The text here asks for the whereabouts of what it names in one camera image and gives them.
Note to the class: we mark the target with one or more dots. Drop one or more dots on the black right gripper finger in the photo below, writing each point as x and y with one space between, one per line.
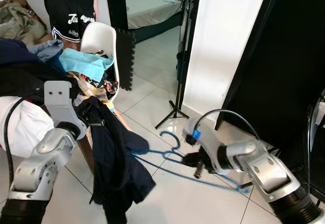
199 171
190 159

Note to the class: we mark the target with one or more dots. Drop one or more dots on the blue plastic clothes hanger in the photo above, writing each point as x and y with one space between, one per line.
165 154

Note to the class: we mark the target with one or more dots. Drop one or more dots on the navy blue jacket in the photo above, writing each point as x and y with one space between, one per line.
117 173

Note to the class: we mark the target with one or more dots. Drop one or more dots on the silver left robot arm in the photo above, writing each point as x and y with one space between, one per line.
48 163

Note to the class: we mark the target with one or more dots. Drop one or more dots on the thin black rod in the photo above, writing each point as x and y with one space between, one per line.
244 185

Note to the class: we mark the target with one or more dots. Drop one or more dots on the light blue cloth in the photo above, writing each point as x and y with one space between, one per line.
84 64

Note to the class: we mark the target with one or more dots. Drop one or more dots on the black tripod stand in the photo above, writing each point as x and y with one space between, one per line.
175 111

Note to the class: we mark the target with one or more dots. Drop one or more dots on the white garment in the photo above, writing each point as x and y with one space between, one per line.
25 127

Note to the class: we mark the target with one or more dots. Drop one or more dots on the black foam mat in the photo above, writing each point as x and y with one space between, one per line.
125 59

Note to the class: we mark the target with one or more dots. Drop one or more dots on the grey blue garment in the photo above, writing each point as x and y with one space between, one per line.
52 50

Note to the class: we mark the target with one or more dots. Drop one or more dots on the white plastic chair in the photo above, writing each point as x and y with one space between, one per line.
99 38

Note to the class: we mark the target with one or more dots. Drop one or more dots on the brown cardboard box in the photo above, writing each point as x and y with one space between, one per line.
48 37

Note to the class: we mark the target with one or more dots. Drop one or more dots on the dark navy garment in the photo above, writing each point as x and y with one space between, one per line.
20 51

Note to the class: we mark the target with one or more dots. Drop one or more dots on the blue bucket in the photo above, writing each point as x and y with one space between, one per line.
181 66

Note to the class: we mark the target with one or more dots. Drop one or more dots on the person in black clothes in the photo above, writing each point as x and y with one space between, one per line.
66 5

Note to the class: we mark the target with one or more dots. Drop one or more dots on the beige crumpled garment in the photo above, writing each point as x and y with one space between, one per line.
23 23

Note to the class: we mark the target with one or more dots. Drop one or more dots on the white frosted panel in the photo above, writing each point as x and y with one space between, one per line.
223 41

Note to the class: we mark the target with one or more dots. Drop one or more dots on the bed with grey sheet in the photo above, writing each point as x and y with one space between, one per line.
152 11

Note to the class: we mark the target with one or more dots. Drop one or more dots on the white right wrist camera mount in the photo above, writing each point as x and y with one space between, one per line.
193 127

